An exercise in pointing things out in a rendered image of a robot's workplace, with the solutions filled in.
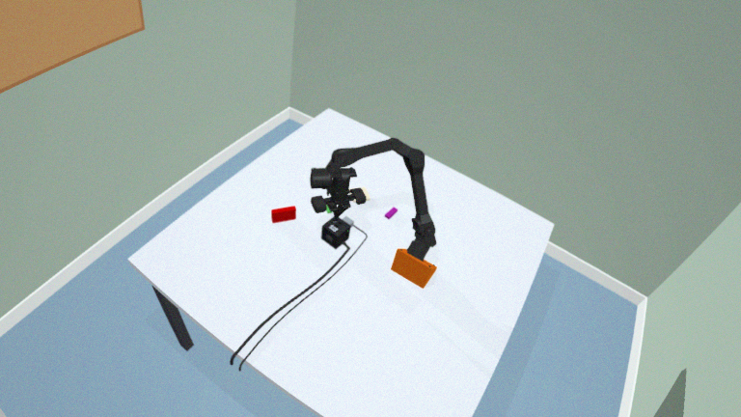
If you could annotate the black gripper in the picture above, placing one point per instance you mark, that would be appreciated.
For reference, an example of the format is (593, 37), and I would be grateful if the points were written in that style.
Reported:
(340, 198)

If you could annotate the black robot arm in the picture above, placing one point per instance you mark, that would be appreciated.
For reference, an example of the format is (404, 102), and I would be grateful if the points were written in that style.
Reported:
(414, 161)

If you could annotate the purple flat bar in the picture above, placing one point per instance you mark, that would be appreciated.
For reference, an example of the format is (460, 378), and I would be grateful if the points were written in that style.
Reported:
(391, 212)

